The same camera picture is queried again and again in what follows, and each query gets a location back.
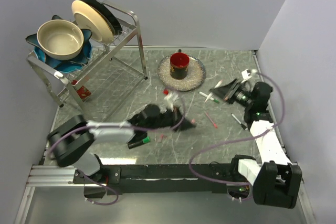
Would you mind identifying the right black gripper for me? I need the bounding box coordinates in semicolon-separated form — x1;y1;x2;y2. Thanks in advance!
211;78;255;108

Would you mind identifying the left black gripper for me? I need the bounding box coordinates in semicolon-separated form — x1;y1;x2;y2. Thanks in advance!
146;106;196;133

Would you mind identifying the white pen pink tip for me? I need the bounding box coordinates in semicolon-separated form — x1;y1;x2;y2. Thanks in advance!
204;112;218;129

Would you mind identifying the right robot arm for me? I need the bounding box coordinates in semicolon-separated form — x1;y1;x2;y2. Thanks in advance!
210;79;302;209

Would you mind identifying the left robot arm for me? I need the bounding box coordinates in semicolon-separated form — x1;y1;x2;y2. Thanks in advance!
47;104;196;183

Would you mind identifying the speckled grey plate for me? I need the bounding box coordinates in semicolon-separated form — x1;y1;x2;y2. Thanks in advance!
157;54;206;92

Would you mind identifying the green cap black highlighter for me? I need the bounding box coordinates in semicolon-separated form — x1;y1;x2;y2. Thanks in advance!
128;136;151;150

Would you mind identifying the black red mug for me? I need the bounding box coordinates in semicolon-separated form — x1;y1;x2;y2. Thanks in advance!
170;49;190;80

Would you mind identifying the steel dish rack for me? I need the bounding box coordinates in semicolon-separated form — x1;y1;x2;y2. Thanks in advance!
27;1;148;121

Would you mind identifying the red sticker tag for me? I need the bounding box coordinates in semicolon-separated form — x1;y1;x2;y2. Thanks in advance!
77;86;91;102

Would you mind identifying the black plate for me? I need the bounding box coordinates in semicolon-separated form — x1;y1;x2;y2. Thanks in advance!
80;0;123;35

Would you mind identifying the blue star-shaped dish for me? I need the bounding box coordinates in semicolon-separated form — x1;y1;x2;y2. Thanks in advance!
25;15;92;73

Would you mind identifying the cream plate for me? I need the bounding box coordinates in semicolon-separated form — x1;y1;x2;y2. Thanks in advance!
71;0;114;44

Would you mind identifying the beige ceramic bowl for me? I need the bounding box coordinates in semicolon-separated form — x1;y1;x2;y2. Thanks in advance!
36;19;85;61

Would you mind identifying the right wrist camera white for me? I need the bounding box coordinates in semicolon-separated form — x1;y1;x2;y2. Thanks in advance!
241;69;258;83

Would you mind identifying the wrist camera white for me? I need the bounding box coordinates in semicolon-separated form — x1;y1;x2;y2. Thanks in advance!
163;89;179;111
241;69;258;83

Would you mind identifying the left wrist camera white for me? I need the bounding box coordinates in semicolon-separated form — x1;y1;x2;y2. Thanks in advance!
163;89;179;111

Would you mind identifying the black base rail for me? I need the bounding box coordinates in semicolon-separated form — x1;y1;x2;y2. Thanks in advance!
73;163;260;199

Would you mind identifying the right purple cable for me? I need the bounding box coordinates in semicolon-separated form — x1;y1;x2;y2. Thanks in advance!
188;73;286;201

